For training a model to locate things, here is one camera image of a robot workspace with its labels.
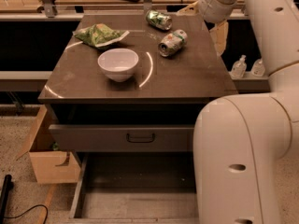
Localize upper grey drawer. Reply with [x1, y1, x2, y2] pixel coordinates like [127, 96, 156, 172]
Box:
[49, 124, 193, 152]

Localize grey drawer cabinet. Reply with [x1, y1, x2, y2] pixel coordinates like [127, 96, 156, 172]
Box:
[39, 13, 236, 152]

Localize green chip bag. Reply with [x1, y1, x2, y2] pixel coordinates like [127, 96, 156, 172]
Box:
[73, 23, 130, 49]

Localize black drawer handle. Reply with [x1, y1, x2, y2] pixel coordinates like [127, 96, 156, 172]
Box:
[126, 133, 156, 144]

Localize crushed 7up can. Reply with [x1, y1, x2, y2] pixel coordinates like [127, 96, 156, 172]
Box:
[158, 29, 188, 57]

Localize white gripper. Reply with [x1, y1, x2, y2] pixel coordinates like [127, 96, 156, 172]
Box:
[177, 0, 236, 56]

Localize right clear sanitizer bottle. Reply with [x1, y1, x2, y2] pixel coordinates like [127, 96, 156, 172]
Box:
[250, 59, 265, 77]

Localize left clear sanitizer bottle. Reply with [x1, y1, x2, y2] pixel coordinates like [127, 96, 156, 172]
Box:
[231, 55, 247, 78]

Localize clear sanitizer bottle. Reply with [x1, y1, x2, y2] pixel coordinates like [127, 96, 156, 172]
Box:
[250, 59, 265, 77]
[231, 55, 247, 78]

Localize green soda can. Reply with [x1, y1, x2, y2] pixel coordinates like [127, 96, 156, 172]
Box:
[146, 10, 172, 31]

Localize white bowl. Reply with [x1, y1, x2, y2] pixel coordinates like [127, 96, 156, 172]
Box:
[97, 49, 139, 82]

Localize black cable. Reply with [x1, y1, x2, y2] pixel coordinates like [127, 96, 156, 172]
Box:
[3, 204, 49, 224]

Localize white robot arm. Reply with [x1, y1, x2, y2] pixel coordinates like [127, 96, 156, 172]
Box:
[193, 0, 299, 224]

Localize open lower drawer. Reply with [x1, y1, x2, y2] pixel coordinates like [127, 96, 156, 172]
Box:
[67, 153, 198, 224]

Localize black cylindrical object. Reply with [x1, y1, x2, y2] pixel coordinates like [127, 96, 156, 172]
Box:
[0, 175, 13, 224]

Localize cardboard box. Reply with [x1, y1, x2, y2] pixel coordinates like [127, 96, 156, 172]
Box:
[17, 105, 80, 184]

